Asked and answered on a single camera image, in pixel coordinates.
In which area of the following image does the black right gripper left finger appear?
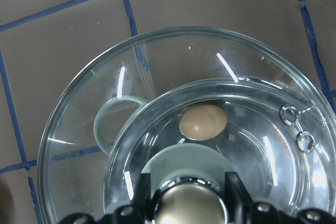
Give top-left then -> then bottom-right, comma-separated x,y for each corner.
59,173 -> 151,224

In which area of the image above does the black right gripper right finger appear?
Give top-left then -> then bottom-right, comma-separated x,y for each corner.
224,172 -> 335,223

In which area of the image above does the brown egg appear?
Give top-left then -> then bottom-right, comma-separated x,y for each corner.
179,104 -> 228,141

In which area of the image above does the glass pot lid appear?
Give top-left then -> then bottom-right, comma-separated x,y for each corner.
38,27 -> 335,223

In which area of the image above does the pale green cooking pot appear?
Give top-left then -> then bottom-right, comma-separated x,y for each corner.
103,77 -> 335,223

